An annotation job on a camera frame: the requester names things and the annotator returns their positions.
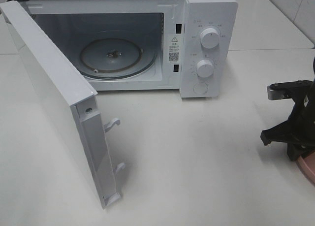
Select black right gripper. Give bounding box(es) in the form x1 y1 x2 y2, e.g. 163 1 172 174
260 80 315 161

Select pink plate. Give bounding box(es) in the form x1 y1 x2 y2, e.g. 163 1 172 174
297 152 315 183

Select round door release button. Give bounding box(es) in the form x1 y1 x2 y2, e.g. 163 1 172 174
193 82 208 95

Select white microwave door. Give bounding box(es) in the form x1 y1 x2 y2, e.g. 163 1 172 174
0 1 125 208

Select white lower timer knob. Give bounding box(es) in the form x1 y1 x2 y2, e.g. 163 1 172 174
196 60 215 78

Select white upper power knob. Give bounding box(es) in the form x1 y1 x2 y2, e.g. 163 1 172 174
200 26 221 49

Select white microwave oven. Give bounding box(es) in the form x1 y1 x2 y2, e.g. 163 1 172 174
5 0 238 98

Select warning label sticker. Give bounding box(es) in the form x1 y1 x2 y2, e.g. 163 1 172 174
166 34 182 63

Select glass microwave turntable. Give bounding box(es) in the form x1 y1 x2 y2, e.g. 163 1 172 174
77 37 158 80

